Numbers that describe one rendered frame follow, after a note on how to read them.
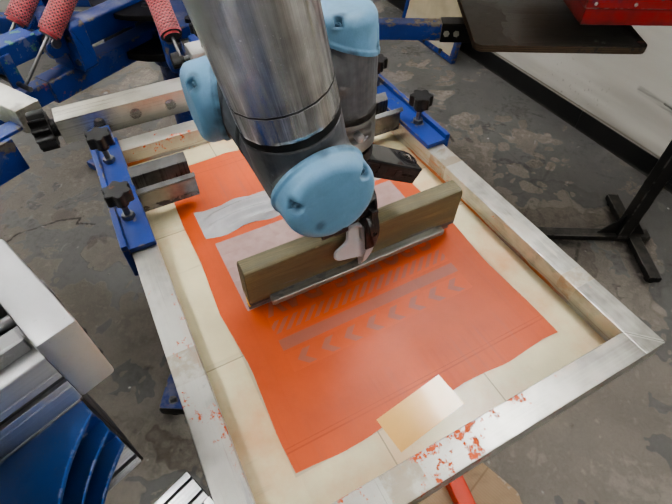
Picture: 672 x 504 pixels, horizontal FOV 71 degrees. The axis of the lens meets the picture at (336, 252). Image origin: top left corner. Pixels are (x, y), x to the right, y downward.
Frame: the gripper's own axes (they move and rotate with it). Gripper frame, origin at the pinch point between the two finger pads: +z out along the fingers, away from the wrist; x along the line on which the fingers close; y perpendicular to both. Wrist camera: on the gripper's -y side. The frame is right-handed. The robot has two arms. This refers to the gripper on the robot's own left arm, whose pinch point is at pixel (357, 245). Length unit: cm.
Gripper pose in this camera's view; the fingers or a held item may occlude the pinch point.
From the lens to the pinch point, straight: 70.6
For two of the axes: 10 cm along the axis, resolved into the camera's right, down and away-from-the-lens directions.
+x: 4.7, 6.7, -5.8
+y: -8.8, 3.8, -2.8
